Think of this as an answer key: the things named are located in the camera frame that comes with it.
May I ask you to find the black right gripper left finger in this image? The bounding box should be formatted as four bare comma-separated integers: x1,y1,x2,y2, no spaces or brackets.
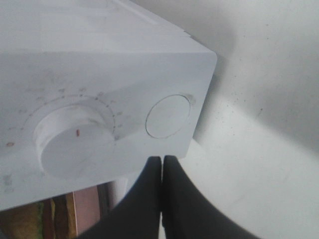
79,156,161,239

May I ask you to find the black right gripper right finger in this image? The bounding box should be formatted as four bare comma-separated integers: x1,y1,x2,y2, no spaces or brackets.
162,156,257,239

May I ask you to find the pink plate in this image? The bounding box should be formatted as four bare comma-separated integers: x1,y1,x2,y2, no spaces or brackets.
73,183,114,236

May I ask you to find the toy burger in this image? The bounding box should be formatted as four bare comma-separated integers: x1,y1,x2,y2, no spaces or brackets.
0,193,77,239

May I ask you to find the white dial knob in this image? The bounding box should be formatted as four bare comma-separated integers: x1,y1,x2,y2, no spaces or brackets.
33,104,115,179

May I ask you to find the white microwave oven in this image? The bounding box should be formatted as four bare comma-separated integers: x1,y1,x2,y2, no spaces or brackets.
0,0,217,210

